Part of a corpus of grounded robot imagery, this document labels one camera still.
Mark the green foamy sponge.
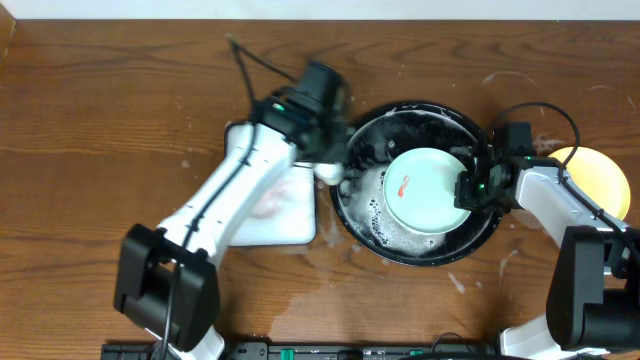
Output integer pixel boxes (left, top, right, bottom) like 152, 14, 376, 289
313, 163, 344, 186

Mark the pale green plate red stain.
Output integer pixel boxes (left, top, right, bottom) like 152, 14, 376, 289
383, 148, 470, 234

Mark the yellow plate with red stain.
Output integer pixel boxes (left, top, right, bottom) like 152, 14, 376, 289
567, 147, 631, 220

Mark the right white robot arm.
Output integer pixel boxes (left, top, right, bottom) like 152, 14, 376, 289
454, 156, 639, 359

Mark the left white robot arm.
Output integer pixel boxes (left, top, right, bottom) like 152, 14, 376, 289
114, 88, 347, 359

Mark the round black tray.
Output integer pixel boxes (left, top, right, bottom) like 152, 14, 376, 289
330, 100, 502, 267

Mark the black tray of soap foam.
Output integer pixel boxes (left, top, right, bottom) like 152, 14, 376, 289
212, 124, 316, 246

